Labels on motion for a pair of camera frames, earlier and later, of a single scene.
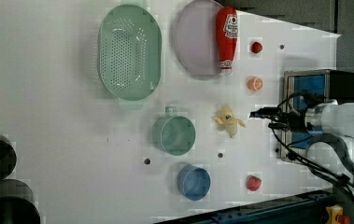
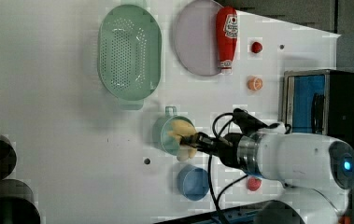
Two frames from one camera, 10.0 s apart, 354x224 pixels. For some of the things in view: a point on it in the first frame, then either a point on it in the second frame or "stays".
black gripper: [293, 120] → [226, 147]
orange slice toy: [254, 84] stays
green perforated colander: [130, 51] stays
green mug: [174, 133] stays
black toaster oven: [303, 91] stays
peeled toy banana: [225, 117] → [177, 129]
